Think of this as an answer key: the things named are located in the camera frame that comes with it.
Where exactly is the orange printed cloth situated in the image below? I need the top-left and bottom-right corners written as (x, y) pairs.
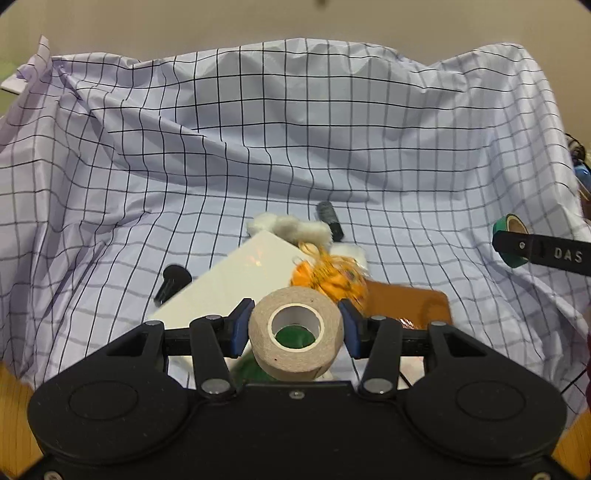
top-left (290, 251), bottom-right (370, 311)

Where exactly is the brown leather case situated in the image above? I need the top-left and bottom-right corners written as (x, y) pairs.
top-left (364, 280), bottom-right (451, 331)

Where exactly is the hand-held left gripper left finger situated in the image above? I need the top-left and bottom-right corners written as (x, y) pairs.
top-left (106, 298), bottom-right (256, 400)

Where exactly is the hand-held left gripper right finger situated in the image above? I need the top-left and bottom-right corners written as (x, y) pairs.
top-left (338, 298), bottom-right (486, 400)

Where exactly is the black mushroom-shaped object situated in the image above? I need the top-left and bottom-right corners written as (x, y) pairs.
top-left (154, 264), bottom-right (193, 308)

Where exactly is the grey and black cylinder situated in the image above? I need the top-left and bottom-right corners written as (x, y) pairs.
top-left (315, 200), bottom-right (346, 241)

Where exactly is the beige tape roll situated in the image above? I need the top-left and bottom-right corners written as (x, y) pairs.
top-left (248, 286), bottom-right (345, 382)

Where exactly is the white fluffy plush toy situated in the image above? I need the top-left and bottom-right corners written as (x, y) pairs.
top-left (246, 213), bottom-right (370, 273)

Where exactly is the green tape roll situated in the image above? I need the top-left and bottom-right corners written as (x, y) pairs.
top-left (492, 215), bottom-right (532, 268)

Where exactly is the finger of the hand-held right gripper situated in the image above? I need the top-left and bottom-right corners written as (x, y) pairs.
top-left (492, 231), bottom-right (591, 278)

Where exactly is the checked white cloth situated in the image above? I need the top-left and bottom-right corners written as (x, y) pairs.
top-left (0, 36), bottom-right (591, 416)

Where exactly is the white cardboard box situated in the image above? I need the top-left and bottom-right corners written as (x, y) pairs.
top-left (147, 231), bottom-right (319, 384)

